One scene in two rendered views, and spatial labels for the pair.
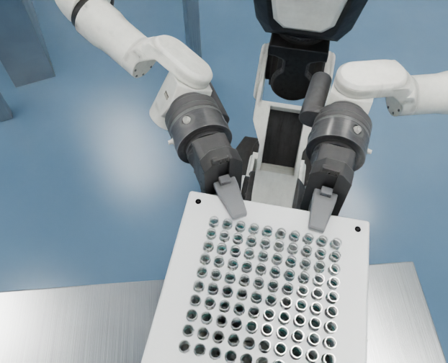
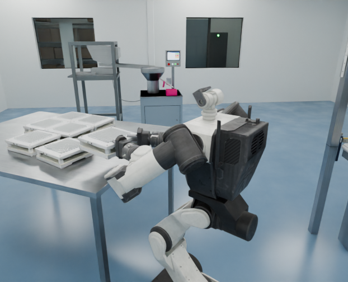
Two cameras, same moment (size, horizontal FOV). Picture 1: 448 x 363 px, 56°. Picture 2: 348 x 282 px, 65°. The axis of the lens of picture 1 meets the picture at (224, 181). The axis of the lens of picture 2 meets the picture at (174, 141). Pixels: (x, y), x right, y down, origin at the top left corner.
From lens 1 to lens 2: 1.62 m
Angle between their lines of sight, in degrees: 85
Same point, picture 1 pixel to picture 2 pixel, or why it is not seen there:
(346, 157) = (122, 141)
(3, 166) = (275, 227)
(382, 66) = (142, 151)
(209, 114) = (155, 133)
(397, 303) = (90, 185)
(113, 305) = not seen: hidden behind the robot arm
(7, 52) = (346, 220)
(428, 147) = not seen: outside the picture
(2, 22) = not seen: outside the picture
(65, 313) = not seen: hidden behind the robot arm
